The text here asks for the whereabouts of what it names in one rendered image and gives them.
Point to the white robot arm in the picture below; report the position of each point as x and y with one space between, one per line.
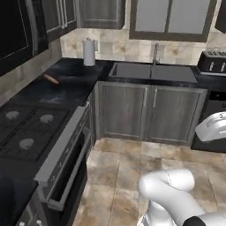
172 192

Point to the grey wooden base cupboard door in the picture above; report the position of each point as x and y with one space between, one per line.
122 110
175 114

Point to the grey corner base cupboard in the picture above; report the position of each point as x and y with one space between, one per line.
91 117

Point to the black sink basin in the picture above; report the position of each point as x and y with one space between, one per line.
153 72

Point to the white paper towel roll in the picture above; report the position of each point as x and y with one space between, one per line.
89 53

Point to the black oven with grey trim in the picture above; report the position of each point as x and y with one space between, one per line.
66 164

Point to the brown wooden rolling pin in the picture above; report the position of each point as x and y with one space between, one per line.
51 79

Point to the grey metal tap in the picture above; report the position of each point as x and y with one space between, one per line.
155 56

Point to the black gas hob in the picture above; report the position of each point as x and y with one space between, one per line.
32 129

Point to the black dishwasher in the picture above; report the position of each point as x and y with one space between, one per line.
210 117

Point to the black toaster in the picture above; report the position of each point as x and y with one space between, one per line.
212 61

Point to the dark framed window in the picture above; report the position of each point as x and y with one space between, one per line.
172 17

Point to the black microwave oven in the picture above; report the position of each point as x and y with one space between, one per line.
17 32

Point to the white wall socket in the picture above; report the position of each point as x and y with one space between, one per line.
96 45

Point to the dark corner wall cupboard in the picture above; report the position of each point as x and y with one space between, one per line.
101 13

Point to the dark wall cupboard door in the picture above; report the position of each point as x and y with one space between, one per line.
71 14
51 17

